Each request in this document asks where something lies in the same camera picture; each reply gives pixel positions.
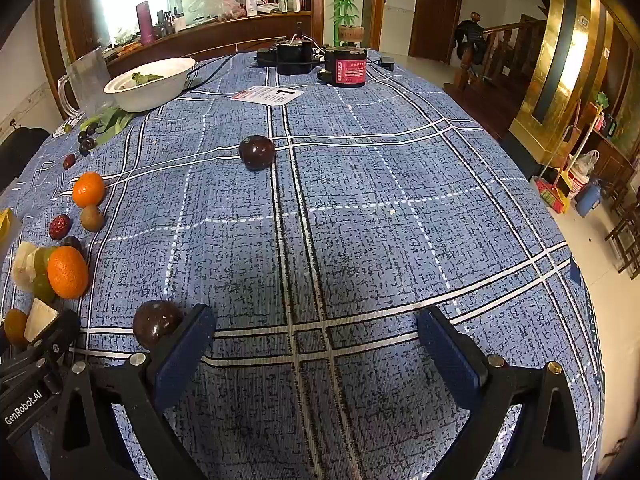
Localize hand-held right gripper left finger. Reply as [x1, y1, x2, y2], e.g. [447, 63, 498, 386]
[49, 303, 217, 480]

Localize black power strip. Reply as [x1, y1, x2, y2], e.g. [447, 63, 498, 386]
[256, 46, 327, 69]

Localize wooden stair railing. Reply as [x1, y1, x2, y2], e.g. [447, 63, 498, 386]
[444, 14, 547, 128]

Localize yellow fruit peel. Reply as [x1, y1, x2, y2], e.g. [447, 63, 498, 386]
[0, 208, 20, 256]

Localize white plastic bag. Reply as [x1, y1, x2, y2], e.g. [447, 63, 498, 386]
[567, 149, 601, 201]

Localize purple thermos bottle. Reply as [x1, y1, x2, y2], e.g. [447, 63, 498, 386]
[136, 1, 156, 46]

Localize dark purple passion fruit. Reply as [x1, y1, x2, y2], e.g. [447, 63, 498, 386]
[238, 134, 277, 170]
[132, 300, 185, 350]

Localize orange tangerine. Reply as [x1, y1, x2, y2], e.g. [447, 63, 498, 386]
[72, 171, 106, 208]
[47, 246, 90, 300]

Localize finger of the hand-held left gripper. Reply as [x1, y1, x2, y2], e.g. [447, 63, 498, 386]
[29, 309, 81, 362]

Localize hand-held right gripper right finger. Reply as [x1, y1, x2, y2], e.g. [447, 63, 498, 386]
[416, 305, 585, 480]

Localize brown wooden door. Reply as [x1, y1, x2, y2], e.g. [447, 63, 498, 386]
[408, 0, 466, 64]

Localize bok choy leaf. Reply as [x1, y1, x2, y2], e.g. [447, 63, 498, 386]
[80, 106, 138, 146]

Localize clear plastic bag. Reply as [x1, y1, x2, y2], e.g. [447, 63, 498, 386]
[197, 0, 246, 21]

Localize clear glass pitcher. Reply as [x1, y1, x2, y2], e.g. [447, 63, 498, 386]
[57, 46, 117, 120]

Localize white bowl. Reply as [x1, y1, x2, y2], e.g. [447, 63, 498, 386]
[103, 57, 197, 113]

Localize black cylinder red label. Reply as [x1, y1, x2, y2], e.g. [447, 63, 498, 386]
[324, 46, 370, 89]

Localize small orange kumquat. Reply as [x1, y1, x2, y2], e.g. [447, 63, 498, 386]
[3, 308, 29, 347]

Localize wooden counter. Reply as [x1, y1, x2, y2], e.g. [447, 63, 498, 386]
[105, 9, 314, 79]

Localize broom with dustpan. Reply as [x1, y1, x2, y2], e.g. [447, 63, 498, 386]
[534, 105, 607, 216]

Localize black chair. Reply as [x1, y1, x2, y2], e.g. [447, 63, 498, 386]
[0, 127, 51, 194]

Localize white paper card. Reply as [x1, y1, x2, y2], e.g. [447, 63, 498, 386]
[234, 85, 305, 106]

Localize black cable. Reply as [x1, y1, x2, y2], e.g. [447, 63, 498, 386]
[184, 54, 238, 92]

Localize brown kiwi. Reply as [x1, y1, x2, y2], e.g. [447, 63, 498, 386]
[80, 204, 105, 233]

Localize dark carved statue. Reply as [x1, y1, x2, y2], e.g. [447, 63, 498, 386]
[454, 11, 487, 69]

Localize dark wooden chairs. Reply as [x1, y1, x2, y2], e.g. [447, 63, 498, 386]
[604, 160, 640, 281]

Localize small pale pomelo wedge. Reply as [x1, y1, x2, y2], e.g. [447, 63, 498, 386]
[23, 298, 61, 345]

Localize blue plaid tablecloth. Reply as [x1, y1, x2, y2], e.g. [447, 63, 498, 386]
[0, 50, 606, 480]

